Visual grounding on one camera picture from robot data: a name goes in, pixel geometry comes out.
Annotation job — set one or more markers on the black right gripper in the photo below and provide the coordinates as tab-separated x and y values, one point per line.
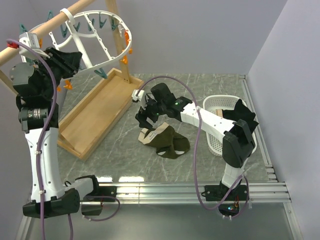
142	117

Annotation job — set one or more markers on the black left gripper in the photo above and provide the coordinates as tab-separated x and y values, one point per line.
67	62

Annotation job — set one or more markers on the teal clothes peg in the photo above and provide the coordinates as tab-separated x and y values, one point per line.
22	28
80	66
114	24
64	30
50	15
102	21
90	25
100	72
30	61

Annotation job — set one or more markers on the olive green underwear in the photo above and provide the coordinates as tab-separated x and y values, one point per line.
167	142

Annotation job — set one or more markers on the white plastic clip hanger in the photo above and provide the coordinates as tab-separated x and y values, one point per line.
78	31

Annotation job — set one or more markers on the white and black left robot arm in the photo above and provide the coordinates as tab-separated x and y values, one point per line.
36	85

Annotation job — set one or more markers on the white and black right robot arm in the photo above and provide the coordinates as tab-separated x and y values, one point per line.
234	135

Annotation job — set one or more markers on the wooden drying rack stand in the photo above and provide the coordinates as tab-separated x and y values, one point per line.
87	124

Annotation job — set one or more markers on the white clothes peg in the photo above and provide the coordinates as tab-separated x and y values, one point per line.
120	29

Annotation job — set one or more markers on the white plastic laundry basket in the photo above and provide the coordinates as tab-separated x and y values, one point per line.
215	125

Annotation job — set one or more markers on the beige garment in basket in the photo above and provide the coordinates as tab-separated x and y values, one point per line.
219	112

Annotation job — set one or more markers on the black garment in basket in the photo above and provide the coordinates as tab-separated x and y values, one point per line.
241	112

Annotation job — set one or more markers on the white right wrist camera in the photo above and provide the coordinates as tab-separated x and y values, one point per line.
139	96

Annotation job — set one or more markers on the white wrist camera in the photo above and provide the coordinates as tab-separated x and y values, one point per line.
139	96
29	39

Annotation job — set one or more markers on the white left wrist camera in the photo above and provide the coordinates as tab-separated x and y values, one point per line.
29	39

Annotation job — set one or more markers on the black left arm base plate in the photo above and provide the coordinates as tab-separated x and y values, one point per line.
108	193

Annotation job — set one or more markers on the aluminium mounting rail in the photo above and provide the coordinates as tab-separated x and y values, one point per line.
143	193

